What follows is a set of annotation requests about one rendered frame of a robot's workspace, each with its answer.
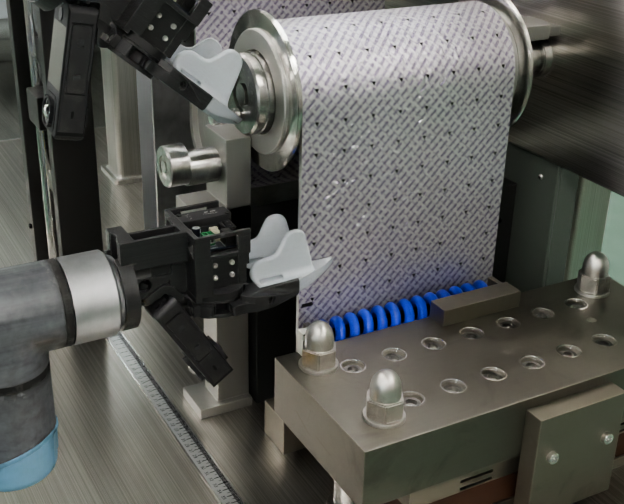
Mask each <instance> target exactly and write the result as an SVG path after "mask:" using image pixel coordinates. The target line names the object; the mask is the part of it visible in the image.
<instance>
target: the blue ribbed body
mask: <svg viewBox="0 0 624 504"><path fill-rule="evenodd" d="M487 286H488V285H487V284H486V283H485V282H484V281H483V280H476V281H475V282H474V283H473V284H470V283H464V284H463V285H462V286H461V287H458V286H452V287H450V288H449V290H448V291H447V290H445V289H439V290H438V291H437V292H436V294H434V293H432V292H427V293H425V295H424V296H423V298H422V297H421V296H419V295H415V296H413V297H412V298H411V299H410V301H409V300H407V299H405V298H404V299H400V300H399V301H398V303H397V305H396V304H395V303H393V302H388V303H386V304H385V306H384V309H383V307H381V306H379V305H375V306H373V307H372V309H371V311H369V310H367V309H365V308H364V309H360V310H359V311H358V313H357V316H356V315H355V314H354V313H352V312H347V313H346V314H345V315H344V317H343V320H342V318H341V317H339V316H337V315H336V316H332V317H331V319H330V321H329V325H330V326H331V328H332V329H333V332H334V341H339V340H343V339H347V338H351V337H354V336H358V335H361V334H366V333H370V332H373V331H375V330H376V331H377V330H381V329H385V328H389V327H393V326H396V325H400V324H404V323H408V322H412V321H414V320H419V319H423V318H427V317H430V304H431V301H432V300H436V299H440V298H444V297H448V296H452V295H456V294H459V293H463V292H467V291H471V290H475V289H479V288H483V287H487Z"/></svg>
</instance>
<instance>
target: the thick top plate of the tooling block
mask: <svg viewBox="0 0 624 504"><path fill-rule="evenodd" d="M576 283H577V278H575V279H571V280H567V281H564V282H560V283H556V284H552V285H548V286H545V287H541V288H537V289H533V290H529V291H526V292H522V293H521V295H520V302H519V306H518V307H514V308H511V309H507V310H503V311H500V312H496V313H492V314H488V315H485V316H481V317H477V318H474V319H470V320H466V321H463V322H459V323H455V324H451V325H448V326H444V327H443V326H442V325H440V324H439V323H438V322H436V321H435V320H434V319H432V318H431V317H427V318H423V319H419V320H415V321H412V322H408V323H404V324H400V325H396V326H393V327H389V328H385V329H381V330H377V331H373V332H370V333H366V334H362V335H358V336H354V337H351V338H347V339H343V340H339V341H335V342H336V359H337V360H338V362H339V367H338V369H337V370H336V371H335V372H334V373H332V374H329V375H324V376H314V375H310V374H307V373H305V372H303V371H302V370H301V369H300V368H299V365H298V363H299V359H300V358H301V357H302V356H301V355H300V354H299V353H298V352H294V353H290V354H286V355H282V356H278V357H275V389H274V411H275V412H276V414H277V415H278V416H279V417H280V418H281V419H282V421H283V422H284V423H285V424H286V425H287V426H288V427H289V429H290V430H291V431H292V432H293V433H294V434H295V435H296V437H297V438H298V439H299V440H300V441H301V442H302V443H303V445H304V446H305V447H306V448H307V449H308V450H309V452H310V453H311V454H312V455H313V456H314V457H315V458H316V460H317V461H318V462H319V463H320V464H321V465H322V466H323V468H324V469H325V470H326V471H327V472H328V473H329V474H330V476H331V477H332V478H333V479H334V480H335V481H336V483H337V484H338V485H339V486H340V487H341V488H342V489H343V491H344V492H345V493H346V494H347V495H348V496H349V497H350V499H351V500H352V501H353V502H354V503H355V504H384V503H387V502H390V501H392V500H395V499H398V498H401V497H404V496H406V495H409V494H412V493H415V492H418V491H421V490H423V489H426V488H429V487H432V486H435V485H437V484H440V483H443V482H446V481H449V480H452V479H454V478H457V477H460V476H463V475H466V474H468V473H471V472H474V471H477V470H480V469H483V468H485V467H488V466H491V465H494V464H497V463H499V462H502V461H505V460H508V459H511V458H513V457H516V456H519V455H520V454H521V447H522V440H523V433H524V426H525V418H526V411H527V409H530V408H533V407H536V406H539V405H542V404H545V403H548V402H552V401H555V400H558V399H561V398H564V397H567V396H570V395H573V394H576V393H579V392H582V391H585V390H588V389H591V388H594V387H597V386H600V385H603V384H606V383H609V382H613V383H614V384H616V385H617V386H619V387H620V388H622V389H623V390H624V285H622V284H620V283H618V282H617V281H615V280H613V279H611V278H610V284H609V289H610V294H609V295H608V296H607V297H605V298H600V299H594V298H588V297H584V296H582V295H580V294H578V293H577V292H576V291H575V290H574V285H575V284H576ZM381 369H391V370H393V371H394V372H396V373H397V374H398V376H399V377H400V380H401V383H402V392H403V399H404V407H403V410H404V411H405V413H406V420H405V422H404V423H403V424H402V425H401V426H399V427H397V428H393V429H378V428H375V427H372V426H370V425H368V424H367V423H366V422H365V421H364V420H363V418H362V411H363V409H364V408H365V407H366V398H367V391H368V389H370V382H371V379H372V377H373V376H374V374H375V373H376V372H378V371H379V370H381ZM623 418H624V410H623V415H622V419H623Z"/></svg>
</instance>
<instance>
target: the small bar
mask: <svg viewBox="0 0 624 504"><path fill-rule="evenodd" d="M520 295H521V291H520V290H518V289H517V288H515V287H514V286H512V285H511V284H509V283H508V282H503V283H499V284H495V285H491V286H487V287H483V288H479V289H475V290H471V291H467V292H463V293H459V294H456V295H452V296H448V297H444V298H440V299H436V300H432V301H431V304H430V317H431V318H432V319H434V320H435V321H436V322H438V323H439V324H440V325H442V326H443V327H444V326H448V325H451V324H455V323H459V322H463V321H466V320H470V319H474V318H477V317H481V316H485V315H488V314H492V313H496V312H500V311H503V310H507V309H511V308H514V307H518V306H519V302H520Z"/></svg>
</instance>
